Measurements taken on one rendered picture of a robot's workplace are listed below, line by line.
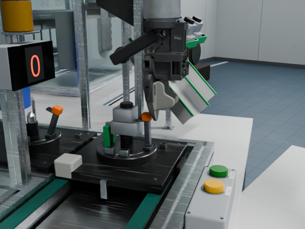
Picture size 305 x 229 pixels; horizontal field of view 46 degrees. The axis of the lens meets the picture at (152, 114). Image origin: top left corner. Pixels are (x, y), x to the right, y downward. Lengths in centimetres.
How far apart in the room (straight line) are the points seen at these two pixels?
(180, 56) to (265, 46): 814
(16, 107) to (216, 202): 40
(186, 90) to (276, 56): 770
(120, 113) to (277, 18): 803
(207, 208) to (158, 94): 25
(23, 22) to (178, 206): 41
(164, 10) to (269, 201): 51
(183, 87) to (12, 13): 61
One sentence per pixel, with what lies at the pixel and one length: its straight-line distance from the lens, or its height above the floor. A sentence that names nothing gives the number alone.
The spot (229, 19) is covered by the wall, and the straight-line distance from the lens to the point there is 916.
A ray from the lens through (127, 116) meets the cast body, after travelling 79.
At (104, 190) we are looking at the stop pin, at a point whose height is 95.
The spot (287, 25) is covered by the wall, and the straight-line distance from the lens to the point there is 865.
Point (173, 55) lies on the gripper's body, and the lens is 71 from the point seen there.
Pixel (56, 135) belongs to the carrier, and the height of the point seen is 99.
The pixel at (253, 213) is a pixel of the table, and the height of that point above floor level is 86.
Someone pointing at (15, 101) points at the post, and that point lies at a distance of 69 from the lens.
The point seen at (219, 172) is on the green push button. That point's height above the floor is 97.
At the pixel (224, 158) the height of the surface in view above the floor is 86.
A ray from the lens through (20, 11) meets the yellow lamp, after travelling 64.
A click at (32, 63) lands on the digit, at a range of 65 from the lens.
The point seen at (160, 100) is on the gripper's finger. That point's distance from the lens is 75.
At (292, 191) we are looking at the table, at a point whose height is 86.
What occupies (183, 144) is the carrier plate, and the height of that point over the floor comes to 97.
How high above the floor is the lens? 130
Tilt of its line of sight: 17 degrees down
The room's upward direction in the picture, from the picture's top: straight up
